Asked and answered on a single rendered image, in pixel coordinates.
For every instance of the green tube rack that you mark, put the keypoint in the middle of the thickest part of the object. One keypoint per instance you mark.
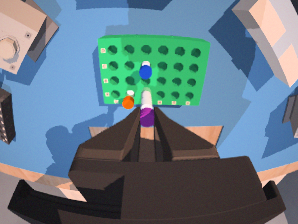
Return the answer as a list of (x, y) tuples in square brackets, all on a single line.
[(175, 51)]

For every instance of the white tube with violet cap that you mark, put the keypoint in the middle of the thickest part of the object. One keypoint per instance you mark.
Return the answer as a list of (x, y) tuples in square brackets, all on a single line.
[(146, 112)]

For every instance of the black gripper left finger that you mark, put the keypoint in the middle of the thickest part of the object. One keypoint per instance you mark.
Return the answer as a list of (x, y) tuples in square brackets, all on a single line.
[(119, 141)]

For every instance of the cream block with rows of round holes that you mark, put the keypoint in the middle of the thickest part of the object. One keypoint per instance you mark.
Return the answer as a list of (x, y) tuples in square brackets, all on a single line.
[(291, 114)]

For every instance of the blue-capped white tube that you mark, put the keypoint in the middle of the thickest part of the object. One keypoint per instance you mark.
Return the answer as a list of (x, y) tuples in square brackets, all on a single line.
[(145, 71)]

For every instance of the blue bench mat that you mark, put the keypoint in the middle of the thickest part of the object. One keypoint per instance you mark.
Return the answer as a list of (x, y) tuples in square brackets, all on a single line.
[(57, 98)]

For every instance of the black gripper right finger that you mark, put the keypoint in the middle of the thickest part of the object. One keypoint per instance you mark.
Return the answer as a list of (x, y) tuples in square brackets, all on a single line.
[(179, 143)]

